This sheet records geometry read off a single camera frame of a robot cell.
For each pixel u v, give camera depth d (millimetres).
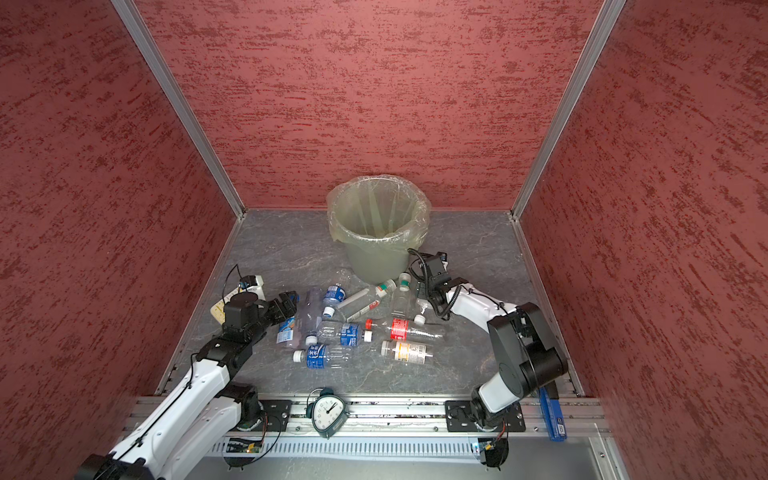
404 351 809
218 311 917
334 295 901
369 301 940
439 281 724
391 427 730
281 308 742
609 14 711
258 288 751
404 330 834
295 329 831
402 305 927
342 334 829
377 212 1008
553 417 719
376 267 974
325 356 792
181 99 874
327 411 716
